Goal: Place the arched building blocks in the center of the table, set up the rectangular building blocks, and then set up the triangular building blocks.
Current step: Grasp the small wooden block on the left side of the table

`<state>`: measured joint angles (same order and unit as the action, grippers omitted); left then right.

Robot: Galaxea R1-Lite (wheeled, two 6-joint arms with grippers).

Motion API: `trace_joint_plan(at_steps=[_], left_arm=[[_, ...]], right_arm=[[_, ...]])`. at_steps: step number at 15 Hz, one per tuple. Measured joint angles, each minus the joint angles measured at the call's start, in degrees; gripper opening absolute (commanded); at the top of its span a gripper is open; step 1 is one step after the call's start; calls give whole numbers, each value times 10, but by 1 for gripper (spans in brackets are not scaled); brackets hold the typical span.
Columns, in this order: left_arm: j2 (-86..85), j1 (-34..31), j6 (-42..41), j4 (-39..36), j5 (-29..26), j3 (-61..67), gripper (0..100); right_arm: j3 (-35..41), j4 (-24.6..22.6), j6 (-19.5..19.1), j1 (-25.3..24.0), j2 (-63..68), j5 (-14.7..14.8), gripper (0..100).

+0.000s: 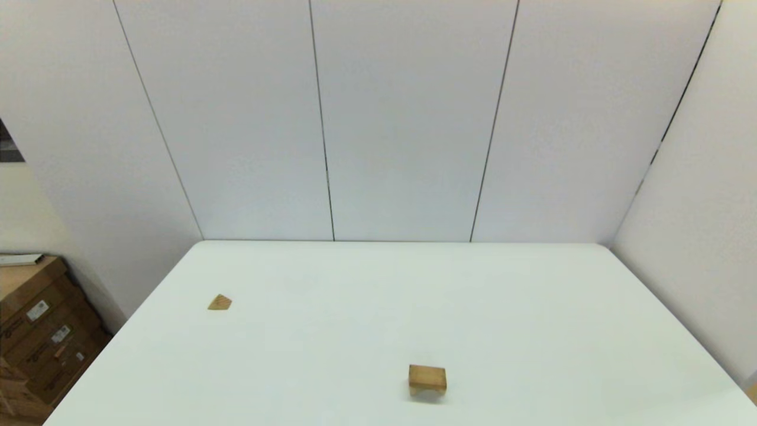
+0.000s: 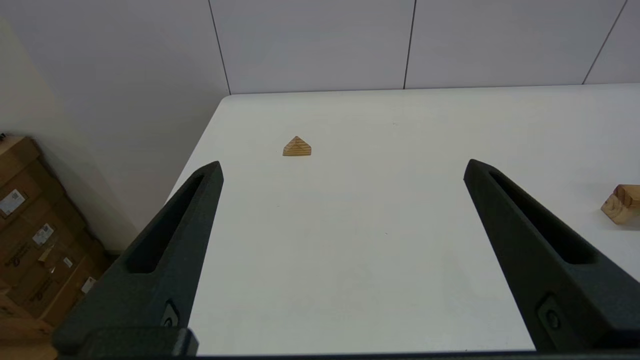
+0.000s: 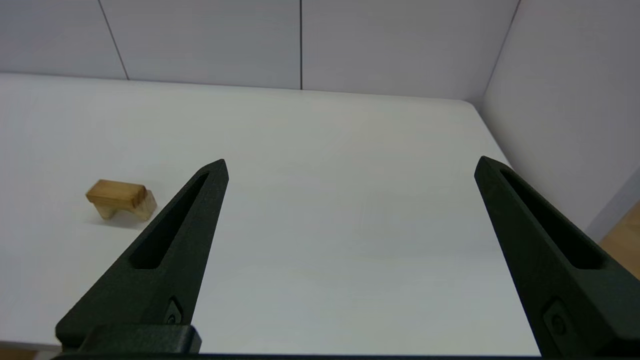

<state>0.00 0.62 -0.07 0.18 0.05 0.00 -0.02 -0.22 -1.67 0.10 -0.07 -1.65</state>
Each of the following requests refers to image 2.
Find arched wooden block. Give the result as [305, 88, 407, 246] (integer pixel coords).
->
[601, 194, 635, 225]

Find triangular wooden block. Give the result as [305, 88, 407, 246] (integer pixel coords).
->
[282, 136, 312, 157]

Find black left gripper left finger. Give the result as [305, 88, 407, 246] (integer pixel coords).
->
[52, 161, 224, 347]

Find brown cardboard box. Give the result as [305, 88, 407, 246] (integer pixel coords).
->
[0, 195, 90, 283]
[0, 136, 66, 233]
[5, 237, 113, 327]
[0, 295, 56, 347]

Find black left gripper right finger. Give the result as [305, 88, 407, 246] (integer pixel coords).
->
[463, 159, 640, 352]

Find rectangular wooden block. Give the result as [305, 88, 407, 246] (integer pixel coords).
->
[614, 184, 640, 209]

